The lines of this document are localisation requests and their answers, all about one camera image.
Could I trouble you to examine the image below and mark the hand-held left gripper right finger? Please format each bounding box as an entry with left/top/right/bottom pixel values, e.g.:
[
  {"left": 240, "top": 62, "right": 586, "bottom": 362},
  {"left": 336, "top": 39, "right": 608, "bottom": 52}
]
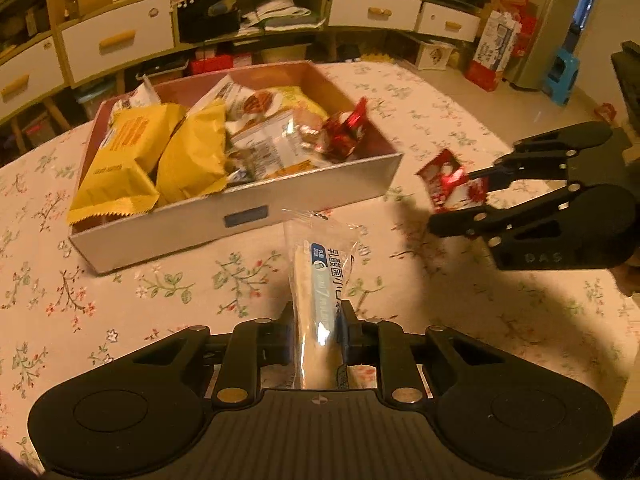
[{"left": 340, "top": 302, "right": 503, "bottom": 404}]

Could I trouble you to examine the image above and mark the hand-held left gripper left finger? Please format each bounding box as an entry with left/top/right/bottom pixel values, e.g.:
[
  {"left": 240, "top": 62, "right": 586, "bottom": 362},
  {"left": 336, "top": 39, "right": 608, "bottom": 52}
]
[{"left": 132, "top": 302, "right": 296, "bottom": 407}]

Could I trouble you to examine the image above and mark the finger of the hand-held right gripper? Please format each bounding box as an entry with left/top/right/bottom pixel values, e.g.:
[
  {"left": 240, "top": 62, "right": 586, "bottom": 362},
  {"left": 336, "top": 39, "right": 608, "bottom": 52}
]
[
  {"left": 467, "top": 121, "right": 614, "bottom": 192},
  {"left": 428, "top": 184, "right": 592, "bottom": 242}
]

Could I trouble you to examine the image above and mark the red and white snack packet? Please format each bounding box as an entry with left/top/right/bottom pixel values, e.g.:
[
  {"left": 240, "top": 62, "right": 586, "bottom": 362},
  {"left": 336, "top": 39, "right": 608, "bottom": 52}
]
[{"left": 416, "top": 149, "right": 488, "bottom": 213}]

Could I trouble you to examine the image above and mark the clear long bread packet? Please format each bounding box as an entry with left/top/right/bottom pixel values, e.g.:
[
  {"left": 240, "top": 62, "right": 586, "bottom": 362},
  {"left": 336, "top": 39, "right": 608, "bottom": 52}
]
[{"left": 281, "top": 207, "right": 362, "bottom": 391}]

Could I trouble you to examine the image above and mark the pink cardboard box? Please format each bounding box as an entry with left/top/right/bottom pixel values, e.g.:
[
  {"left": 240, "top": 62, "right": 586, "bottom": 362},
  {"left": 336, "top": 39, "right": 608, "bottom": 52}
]
[{"left": 67, "top": 60, "right": 405, "bottom": 276}]

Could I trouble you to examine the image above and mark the red foil candy packet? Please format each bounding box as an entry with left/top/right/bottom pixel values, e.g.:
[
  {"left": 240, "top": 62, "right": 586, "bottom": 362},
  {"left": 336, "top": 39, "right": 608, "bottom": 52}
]
[{"left": 315, "top": 97, "right": 373, "bottom": 163}]

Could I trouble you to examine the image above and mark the orange and white snack packet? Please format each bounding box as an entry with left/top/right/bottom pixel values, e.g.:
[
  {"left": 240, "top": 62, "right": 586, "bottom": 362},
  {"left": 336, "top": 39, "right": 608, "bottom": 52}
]
[{"left": 229, "top": 115, "right": 317, "bottom": 182}]

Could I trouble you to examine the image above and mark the large yellow snack packet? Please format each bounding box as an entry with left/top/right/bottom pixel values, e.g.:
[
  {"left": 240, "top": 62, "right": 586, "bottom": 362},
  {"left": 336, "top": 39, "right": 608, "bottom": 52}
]
[
  {"left": 156, "top": 100, "right": 232, "bottom": 202},
  {"left": 67, "top": 102, "right": 187, "bottom": 226}
]

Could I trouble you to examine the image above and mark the small yellow snack packet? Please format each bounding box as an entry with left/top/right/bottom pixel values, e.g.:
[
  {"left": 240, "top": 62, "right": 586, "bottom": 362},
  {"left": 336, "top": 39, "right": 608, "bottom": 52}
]
[{"left": 272, "top": 85, "right": 331, "bottom": 118}]

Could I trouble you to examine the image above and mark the white pecan snack packet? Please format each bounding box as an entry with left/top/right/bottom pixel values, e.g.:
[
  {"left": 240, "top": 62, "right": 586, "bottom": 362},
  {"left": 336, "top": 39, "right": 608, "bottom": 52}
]
[{"left": 187, "top": 75, "right": 281, "bottom": 123}]

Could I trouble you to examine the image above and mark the blue plastic stool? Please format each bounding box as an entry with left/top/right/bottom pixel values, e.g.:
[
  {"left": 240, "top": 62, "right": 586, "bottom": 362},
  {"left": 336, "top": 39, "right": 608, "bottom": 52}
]
[{"left": 547, "top": 47, "right": 581, "bottom": 106}]

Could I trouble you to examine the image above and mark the red gift bag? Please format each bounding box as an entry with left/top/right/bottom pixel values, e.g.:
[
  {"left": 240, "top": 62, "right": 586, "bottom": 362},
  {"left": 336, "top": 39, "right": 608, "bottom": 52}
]
[{"left": 465, "top": 10, "right": 516, "bottom": 91}]

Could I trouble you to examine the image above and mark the grey refrigerator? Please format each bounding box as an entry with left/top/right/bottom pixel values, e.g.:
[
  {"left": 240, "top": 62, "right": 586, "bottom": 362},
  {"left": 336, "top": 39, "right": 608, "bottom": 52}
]
[{"left": 505, "top": 0, "right": 583, "bottom": 91}]

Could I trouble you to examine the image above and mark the white printed storage box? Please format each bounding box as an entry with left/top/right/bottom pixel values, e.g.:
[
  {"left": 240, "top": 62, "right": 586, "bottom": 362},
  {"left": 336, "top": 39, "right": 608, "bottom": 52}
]
[{"left": 417, "top": 40, "right": 456, "bottom": 71}]

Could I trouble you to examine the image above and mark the small white drawer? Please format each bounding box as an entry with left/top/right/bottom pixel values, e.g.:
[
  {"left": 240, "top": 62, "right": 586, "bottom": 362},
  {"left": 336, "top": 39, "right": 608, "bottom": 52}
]
[{"left": 417, "top": 2, "right": 481, "bottom": 43}]

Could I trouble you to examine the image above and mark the wide white drawer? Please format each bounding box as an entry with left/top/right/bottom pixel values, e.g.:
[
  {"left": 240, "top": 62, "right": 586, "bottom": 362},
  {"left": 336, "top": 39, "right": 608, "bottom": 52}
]
[{"left": 327, "top": 0, "right": 423, "bottom": 31}]

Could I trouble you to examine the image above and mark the stack of papers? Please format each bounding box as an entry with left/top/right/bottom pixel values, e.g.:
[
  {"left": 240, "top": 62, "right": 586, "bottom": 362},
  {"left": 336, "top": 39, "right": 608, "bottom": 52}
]
[{"left": 240, "top": 0, "right": 326, "bottom": 31}]

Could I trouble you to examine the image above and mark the black bag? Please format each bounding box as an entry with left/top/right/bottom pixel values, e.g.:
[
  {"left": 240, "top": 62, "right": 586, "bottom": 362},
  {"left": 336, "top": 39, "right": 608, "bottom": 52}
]
[{"left": 177, "top": 0, "right": 241, "bottom": 43}]

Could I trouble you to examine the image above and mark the large white drawer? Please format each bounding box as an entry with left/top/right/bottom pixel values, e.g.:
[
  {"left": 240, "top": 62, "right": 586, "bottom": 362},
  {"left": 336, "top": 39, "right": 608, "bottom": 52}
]
[{"left": 60, "top": 0, "right": 176, "bottom": 86}]

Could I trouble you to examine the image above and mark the white drawer with yellow handle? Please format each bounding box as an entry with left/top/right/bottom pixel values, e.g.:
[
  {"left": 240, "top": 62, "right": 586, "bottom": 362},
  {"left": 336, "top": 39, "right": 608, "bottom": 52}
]
[{"left": 0, "top": 35, "right": 66, "bottom": 116}]

